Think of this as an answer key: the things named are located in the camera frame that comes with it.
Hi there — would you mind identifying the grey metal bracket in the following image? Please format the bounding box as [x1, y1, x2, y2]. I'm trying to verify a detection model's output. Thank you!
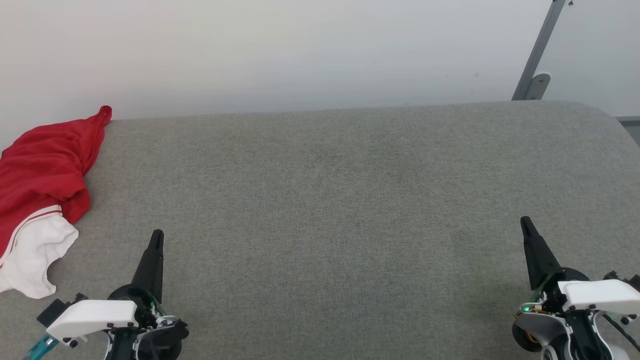
[511, 0, 567, 102]

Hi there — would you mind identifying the red and white jersey shirt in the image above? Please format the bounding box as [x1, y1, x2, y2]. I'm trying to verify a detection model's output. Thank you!
[0, 105, 113, 300]

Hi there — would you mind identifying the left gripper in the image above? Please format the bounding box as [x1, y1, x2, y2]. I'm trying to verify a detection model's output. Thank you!
[106, 229, 190, 360]

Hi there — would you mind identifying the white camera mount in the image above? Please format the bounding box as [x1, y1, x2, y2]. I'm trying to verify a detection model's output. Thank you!
[557, 279, 640, 326]
[46, 299, 139, 349]

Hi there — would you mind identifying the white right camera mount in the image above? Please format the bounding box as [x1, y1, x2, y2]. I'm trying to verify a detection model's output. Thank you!
[557, 279, 640, 326]

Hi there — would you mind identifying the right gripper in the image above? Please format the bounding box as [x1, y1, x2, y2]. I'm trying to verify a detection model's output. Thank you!
[512, 216, 640, 360]

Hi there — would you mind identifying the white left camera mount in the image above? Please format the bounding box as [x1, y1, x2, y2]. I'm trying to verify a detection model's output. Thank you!
[46, 299, 139, 349]

